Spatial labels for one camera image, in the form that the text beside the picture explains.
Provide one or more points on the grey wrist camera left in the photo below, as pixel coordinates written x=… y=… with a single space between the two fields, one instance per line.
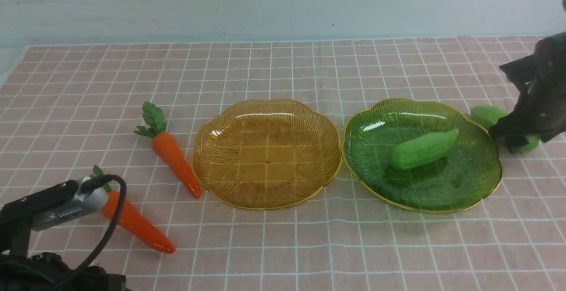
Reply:
x=79 y=205

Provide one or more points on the green transparent plastic plate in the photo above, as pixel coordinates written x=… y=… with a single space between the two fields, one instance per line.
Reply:
x=456 y=182

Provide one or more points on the amber transparent plastic plate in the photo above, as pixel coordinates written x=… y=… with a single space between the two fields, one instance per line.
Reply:
x=266 y=154

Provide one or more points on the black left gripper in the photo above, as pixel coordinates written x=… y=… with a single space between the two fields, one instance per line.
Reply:
x=47 y=271

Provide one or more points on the orange toy carrot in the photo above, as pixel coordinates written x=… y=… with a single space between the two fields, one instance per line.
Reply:
x=165 y=146
x=135 y=223

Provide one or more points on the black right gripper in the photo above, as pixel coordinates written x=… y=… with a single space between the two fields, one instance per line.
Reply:
x=541 y=107

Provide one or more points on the green toy cucumber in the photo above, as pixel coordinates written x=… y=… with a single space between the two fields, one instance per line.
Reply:
x=488 y=115
x=423 y=150

